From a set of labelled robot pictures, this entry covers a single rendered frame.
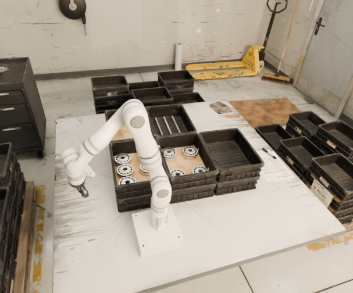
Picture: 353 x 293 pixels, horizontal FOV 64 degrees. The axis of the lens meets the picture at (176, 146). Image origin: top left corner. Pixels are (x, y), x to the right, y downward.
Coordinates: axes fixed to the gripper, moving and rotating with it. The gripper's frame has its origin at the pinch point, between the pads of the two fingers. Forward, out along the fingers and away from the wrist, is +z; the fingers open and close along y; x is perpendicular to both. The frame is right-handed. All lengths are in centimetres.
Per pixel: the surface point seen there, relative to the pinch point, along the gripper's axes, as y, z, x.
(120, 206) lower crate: 14.7, 21.6, 15.5
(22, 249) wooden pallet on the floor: -18, 94, -42
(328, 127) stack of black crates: 66, 55, 229
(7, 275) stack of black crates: -3, 72, -54
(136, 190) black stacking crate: 15.4, 10.7, 24.9
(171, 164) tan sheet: 12, 21, 57
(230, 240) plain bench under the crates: 69, 10, 48
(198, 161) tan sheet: 21, 20, 72
